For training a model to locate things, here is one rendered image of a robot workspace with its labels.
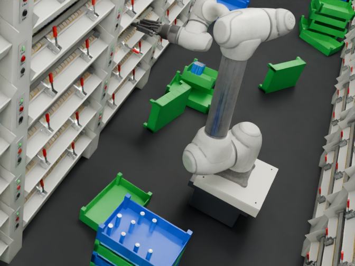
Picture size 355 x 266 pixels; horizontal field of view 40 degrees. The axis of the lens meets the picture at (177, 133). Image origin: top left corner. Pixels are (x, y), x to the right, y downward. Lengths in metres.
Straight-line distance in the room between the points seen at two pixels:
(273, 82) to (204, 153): 1.40
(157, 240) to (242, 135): 0.62
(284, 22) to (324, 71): 2.06
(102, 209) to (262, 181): 0.78
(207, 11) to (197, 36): 0.13
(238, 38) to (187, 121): 1.22
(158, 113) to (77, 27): 1.02
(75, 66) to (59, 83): 0.12
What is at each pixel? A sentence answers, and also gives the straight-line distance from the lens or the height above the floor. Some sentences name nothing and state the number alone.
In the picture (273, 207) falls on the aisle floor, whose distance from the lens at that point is 2.69.
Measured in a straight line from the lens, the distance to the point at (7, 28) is 1.37.
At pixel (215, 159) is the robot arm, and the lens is 2.11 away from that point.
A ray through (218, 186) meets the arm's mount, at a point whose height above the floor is 0.25.
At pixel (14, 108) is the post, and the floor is 0.85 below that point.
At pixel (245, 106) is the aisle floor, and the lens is 3.23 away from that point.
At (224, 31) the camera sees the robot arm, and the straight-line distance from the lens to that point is 1.81.
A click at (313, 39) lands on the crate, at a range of 4.20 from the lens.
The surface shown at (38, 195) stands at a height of 0.16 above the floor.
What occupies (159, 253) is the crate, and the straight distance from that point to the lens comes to 1.91.
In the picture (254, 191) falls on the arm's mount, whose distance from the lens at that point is 2.35.
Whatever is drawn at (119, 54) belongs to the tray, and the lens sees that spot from 2.40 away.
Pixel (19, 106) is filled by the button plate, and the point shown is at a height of 0.85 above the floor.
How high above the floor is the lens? 1.90
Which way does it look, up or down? 42 degrees down
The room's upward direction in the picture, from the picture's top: 19 degrees clockwise
